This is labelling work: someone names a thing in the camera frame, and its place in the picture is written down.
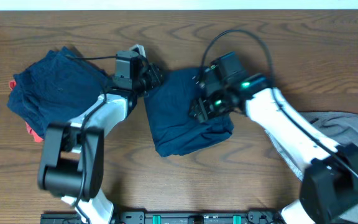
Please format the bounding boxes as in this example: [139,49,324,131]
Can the navy blue shorts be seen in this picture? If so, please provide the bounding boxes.
[144,68,234,157]

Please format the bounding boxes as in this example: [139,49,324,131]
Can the grey shorts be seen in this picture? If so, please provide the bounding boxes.
[265,111,358,223]

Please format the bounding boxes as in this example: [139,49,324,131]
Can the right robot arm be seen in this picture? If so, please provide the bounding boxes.
[190,64,358,223]

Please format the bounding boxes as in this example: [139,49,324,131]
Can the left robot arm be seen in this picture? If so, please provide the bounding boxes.
[38,63,163,223]

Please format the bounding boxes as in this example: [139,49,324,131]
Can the folded navy shorts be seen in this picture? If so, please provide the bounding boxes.
[7,47,108,139]

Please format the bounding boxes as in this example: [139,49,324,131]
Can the folded red garment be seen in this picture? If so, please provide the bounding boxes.
[8,80,44,143]

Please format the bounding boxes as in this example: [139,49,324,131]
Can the black right camera cable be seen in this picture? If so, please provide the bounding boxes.
[199,29,358,215]

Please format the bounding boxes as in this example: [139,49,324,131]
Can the black camera cable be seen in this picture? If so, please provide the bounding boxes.
[65,54,121,224]
[199,29,358,215]

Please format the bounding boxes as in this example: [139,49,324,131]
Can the black left camera cable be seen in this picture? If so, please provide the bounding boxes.
[65,54,121,224]

